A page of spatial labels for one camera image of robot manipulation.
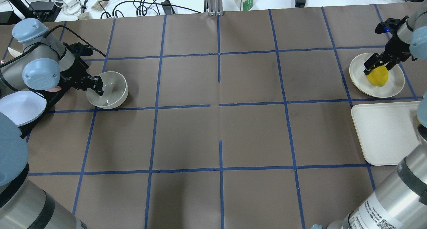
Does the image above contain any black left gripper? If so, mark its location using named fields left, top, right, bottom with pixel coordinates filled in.
left=68, top=67, right=104, bottom=96

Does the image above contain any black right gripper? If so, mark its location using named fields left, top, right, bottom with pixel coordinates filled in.
left=364, top=35, right=411, bottom=76

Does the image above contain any yellow lemon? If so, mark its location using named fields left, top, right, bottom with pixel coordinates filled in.
left=366, top=66, right=389, bottom=87

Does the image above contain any white ceramic bowl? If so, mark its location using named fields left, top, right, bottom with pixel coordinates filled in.
left=86, top=71, right=128, bottom=109

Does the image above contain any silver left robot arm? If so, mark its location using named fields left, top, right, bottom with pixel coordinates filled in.
left=1, top=18, right=104, bottom=229

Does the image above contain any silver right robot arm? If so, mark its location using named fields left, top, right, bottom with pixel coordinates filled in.
left=327, top=1, right=426, bottom=229

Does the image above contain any cream round plate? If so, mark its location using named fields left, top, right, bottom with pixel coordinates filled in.
left=349, top=53, right=405, bottom=98

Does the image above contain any pink plate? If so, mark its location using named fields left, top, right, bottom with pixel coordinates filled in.
left=45, top=86, right=62, bottom=92

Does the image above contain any black dish rack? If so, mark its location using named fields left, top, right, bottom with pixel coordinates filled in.
left=20, top=42, right=95, bottom=139

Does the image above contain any cream rectangular tray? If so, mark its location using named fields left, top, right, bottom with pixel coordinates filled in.
left=351, top=101, right=425, bottom=166

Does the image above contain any lavender plate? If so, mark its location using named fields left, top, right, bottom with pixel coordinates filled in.
left=0, top=91, right=47, bottom=127

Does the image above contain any beige plate in rack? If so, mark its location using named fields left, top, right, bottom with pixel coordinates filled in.
left=8, top=47, right=23, bottom=58

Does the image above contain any aluminium frame post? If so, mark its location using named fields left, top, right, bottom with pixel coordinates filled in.
left=204, top=0, right=224, bottom=16

